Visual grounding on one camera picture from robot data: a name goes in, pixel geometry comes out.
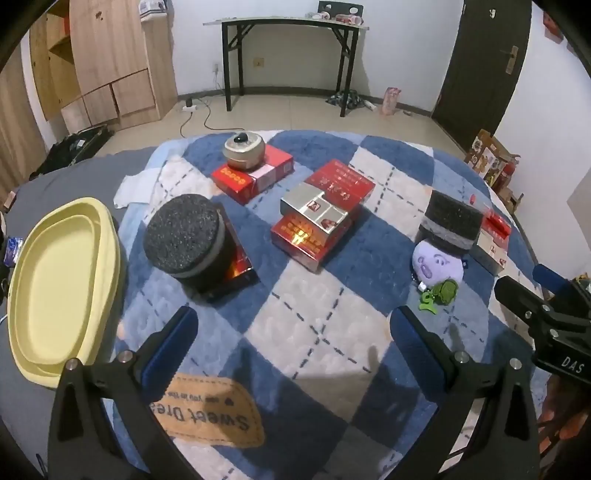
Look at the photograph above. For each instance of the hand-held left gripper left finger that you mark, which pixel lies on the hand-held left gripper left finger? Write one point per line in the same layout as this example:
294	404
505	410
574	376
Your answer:
171	350

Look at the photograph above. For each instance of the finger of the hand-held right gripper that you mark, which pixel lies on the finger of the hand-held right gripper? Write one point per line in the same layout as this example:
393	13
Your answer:
517	295
551	279

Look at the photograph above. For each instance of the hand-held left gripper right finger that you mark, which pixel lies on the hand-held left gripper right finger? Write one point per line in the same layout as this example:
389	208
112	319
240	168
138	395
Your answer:
415	350

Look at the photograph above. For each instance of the red lighter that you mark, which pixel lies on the red lighter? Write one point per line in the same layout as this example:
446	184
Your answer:
472	199

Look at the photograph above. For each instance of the black grey foam cylinder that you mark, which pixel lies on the black grey foam cylinder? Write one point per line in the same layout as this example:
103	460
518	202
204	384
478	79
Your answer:
450	217
184	230

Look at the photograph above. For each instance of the pale yellow plastic basin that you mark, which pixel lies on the pale yellow plastic basin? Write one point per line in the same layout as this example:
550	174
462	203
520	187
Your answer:
41	379
55	295

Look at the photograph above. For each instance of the red carton with gold bands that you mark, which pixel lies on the red carton with gold bands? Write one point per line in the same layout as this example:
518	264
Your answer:
300	247

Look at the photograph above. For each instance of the red white cigarette box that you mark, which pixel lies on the red white cigarette box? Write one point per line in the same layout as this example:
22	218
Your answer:
240	182

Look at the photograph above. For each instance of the silver box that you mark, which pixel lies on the silver box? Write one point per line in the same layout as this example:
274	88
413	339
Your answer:
304	198

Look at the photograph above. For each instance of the red white cigarette pack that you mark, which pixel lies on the red white cigarette pack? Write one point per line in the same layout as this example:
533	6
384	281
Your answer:
491	244

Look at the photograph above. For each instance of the purple plush toy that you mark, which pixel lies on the purple plush toy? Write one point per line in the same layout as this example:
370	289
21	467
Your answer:
434	265

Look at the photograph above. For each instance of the shiny red box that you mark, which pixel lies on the shiny red box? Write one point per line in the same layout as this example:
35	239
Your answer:
235	272

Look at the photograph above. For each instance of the blue white plaid blanket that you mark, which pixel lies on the blue white plaid blanket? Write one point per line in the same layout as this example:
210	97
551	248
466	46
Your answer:
300	295

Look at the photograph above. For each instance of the printed cardboard box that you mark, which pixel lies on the printed cardboard box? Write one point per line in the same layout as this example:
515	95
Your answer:
487	157

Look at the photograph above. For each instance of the white cloth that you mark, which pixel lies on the white cloth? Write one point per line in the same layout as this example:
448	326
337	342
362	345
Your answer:
138	184

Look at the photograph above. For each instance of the flat red box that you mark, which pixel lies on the flat red box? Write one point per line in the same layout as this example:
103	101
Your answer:
341	182

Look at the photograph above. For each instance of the blue packet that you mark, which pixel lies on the blue packet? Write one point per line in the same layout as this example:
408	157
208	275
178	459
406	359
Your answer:
14	249

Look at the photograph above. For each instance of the beige round tin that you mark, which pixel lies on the beige round tin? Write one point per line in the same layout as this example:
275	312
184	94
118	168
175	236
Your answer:
244	154

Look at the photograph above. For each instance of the small brown box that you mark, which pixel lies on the small brown box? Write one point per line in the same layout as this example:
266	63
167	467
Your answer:
9	201

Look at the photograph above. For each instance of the dark door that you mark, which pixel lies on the dark door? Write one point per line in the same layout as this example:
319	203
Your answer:
480	69

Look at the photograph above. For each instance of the black bag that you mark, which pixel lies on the black bag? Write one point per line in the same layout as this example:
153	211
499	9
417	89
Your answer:
69	147

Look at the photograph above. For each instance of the pink bag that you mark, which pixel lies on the pink bag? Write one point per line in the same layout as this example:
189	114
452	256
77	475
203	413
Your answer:
390	101

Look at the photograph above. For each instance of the dark clothing pile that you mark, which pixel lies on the dark clothing pile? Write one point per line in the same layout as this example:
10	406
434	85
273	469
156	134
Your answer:
346	99

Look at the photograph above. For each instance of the beige curtain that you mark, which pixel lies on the beige curtain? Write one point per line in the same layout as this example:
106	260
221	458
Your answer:
18	129

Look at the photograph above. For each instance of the wooden wardrobe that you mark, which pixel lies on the wooden wardrobe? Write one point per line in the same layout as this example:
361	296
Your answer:
111	46

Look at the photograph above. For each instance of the red white packet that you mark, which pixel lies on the red white packet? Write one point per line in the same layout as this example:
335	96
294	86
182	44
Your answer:
350	19

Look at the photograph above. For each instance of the black panel with white ovals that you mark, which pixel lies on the black panel with white ovals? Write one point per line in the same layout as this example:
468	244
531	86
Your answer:
339	9

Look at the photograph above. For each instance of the black folding table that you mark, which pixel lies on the black folding table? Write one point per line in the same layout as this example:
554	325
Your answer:
286	21

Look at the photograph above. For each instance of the red wall hanging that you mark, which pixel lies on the red wall hanging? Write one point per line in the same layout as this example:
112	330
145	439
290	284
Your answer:
554	27

